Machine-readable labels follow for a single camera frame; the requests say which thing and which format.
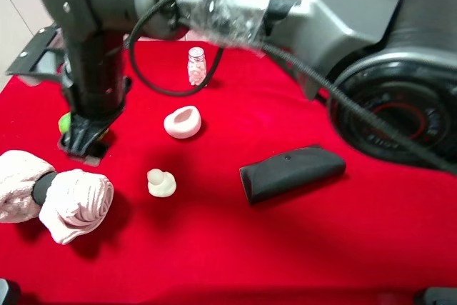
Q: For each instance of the green lime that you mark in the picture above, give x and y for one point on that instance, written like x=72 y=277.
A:
x=64 y=125

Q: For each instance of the white mushroom-shaped toy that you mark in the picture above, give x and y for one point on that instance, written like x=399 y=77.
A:
x=161 y=184

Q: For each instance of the pink egg-shaped foam bowl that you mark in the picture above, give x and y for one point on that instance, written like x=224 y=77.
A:
x=184 y=123

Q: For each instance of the black glasses case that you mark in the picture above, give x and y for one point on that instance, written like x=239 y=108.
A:
x=288 y=171

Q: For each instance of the red table cloth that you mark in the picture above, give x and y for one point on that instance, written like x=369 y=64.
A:
x=374 y=236

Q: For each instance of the black base corner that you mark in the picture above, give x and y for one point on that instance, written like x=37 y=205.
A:
x=10 y=292
x=436 y=296

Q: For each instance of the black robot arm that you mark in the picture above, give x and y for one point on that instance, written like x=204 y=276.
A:
x=389 y=66

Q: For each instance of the pink towel with band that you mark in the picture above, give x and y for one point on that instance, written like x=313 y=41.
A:
x=69 y=204

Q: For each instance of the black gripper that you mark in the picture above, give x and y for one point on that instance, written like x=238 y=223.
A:
x=95 y=88

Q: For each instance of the glass bottle of white pills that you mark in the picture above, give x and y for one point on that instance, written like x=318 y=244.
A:
x=196 y=66

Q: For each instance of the black base corner right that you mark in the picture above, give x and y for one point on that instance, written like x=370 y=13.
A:
x=436 y=296

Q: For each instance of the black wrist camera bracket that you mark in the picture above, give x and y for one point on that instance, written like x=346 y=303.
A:
x=41 y=59

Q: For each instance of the black base corner left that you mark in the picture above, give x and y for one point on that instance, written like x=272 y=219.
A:
x=10 y=292

